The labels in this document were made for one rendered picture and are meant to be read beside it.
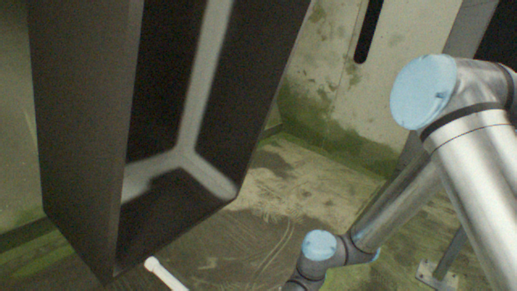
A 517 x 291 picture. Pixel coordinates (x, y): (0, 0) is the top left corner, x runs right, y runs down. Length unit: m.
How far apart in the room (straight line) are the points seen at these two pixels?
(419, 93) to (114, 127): 0.53
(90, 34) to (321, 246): 0.73
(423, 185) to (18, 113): 1.70
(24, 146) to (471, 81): 1.73
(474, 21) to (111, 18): 2.22
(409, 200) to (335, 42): 2.05
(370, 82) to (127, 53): 2.22
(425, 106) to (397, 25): 2.05
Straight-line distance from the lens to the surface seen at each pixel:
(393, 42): 2.54
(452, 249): 1.95
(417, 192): 0.76
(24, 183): 1.78
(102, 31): 0.60
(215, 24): 1.20
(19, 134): 1.81
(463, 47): 2.47
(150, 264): 0.93
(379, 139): 2.66
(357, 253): 0.96
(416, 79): 0.53
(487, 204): 0.47
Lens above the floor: 1.25
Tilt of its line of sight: 26 degrees down
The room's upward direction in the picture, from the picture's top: 10 degrees clockwise
